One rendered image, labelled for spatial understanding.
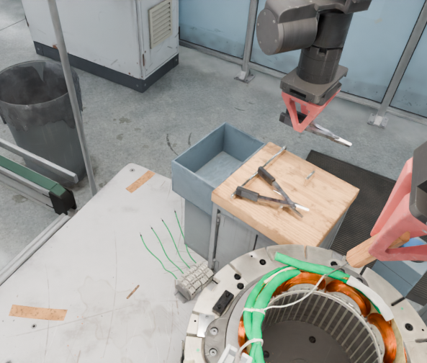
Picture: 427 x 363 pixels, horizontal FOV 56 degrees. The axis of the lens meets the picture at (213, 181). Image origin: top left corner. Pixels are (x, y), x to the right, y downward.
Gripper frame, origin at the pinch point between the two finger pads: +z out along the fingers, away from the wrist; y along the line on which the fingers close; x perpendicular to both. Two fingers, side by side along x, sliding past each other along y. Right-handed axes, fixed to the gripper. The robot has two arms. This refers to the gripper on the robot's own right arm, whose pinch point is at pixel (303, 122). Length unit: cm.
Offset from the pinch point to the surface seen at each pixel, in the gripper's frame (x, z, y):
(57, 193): -57, 42, 19
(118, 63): -176, 100, -104
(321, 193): 6.9, 12.2, 0.6
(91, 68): -203, 112, -101
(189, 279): -9.3, 35.9, 18.7
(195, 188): -13.0, 15.0, 12.3
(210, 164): -17.9, 19.8, 1.2
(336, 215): 11.3, 12.2, 3.6
